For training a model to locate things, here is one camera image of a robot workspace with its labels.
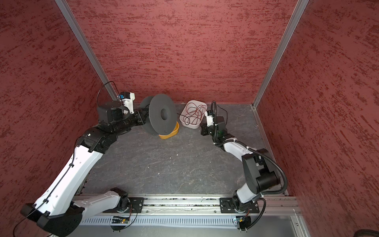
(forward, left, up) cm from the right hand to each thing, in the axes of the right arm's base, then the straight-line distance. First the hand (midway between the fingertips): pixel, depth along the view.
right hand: (199, 126), depth 91 cm
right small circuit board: (-49, -21, -19) cm, 56 cm away
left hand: (-9, +24, +23) cm, 35 cm away
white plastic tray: (+20, +11, -8) cm, 24 cm away
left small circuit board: (-47, +43, -17) cm, 66 cm away
